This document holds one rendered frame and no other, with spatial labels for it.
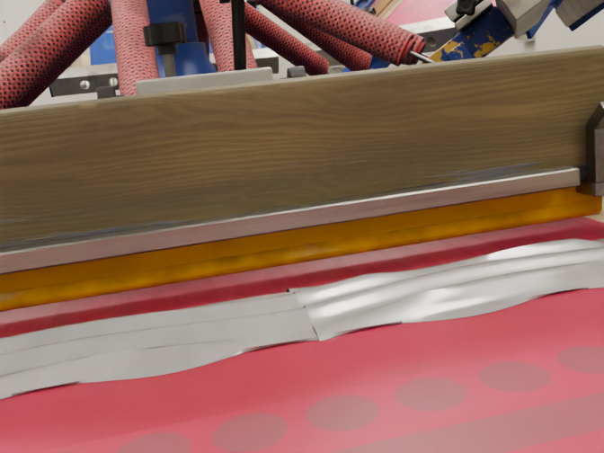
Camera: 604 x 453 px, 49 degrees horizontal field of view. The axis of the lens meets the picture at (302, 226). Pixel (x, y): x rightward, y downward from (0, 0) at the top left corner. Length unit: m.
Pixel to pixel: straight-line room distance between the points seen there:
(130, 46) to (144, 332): 0.63
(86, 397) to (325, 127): 0.18
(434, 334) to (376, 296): 0.04
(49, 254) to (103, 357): 0.08
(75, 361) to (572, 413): 0.18
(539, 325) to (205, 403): 0.13
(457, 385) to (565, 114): 0.22
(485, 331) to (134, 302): 0.18
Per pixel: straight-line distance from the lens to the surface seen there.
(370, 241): 0.37
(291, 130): 0.34
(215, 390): 0.24
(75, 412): 0.25
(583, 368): 0.24
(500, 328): 0.27
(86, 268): 0.36
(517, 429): 0.20
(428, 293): 0.29
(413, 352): 0.25
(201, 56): 1.17
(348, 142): 0.35
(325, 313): 0.28
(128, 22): 0.93
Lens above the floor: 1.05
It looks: 12 degrees down
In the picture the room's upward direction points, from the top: 6 degrees counter-clockwise
